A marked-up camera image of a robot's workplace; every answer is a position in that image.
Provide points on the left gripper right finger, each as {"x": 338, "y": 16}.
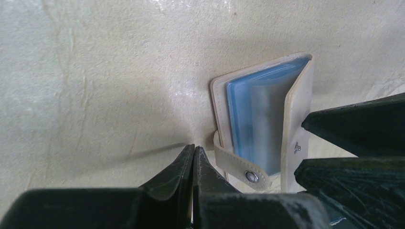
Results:
{"x": 209, "y": 189}

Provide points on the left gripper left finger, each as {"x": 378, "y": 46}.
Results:
{"x": 166, "y": 201}

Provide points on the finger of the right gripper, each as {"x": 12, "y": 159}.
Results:
{"x": 369, "y": 191}
{"x": 372, "y": 128}

